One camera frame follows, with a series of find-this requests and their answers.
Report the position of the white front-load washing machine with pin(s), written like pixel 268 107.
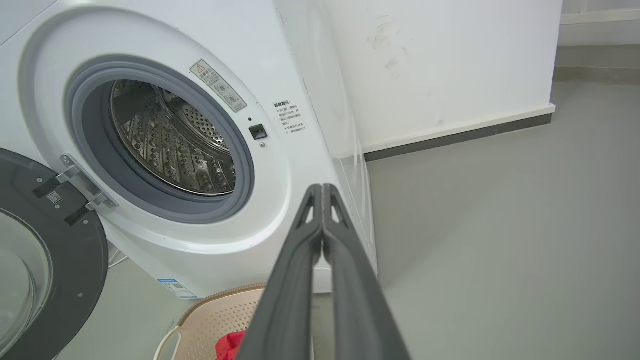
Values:
pixel 280 60

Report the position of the metal washer door hinge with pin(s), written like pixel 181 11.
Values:
pixel 82 182

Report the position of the dark grey baseboard strip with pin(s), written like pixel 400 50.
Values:
pixel 460 134

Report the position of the steel washer drum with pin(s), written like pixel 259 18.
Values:
pixel 170 140

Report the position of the beige perforated laundry basket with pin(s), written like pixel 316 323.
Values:
pixel 220 315

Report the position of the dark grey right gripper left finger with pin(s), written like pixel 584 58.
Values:
pixel 290 290

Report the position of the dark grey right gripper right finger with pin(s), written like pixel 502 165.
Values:
pixel 357 295

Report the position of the red cloth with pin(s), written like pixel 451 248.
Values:
pixel 230 346

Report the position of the washing machine door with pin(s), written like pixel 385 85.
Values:
pixel 75 270

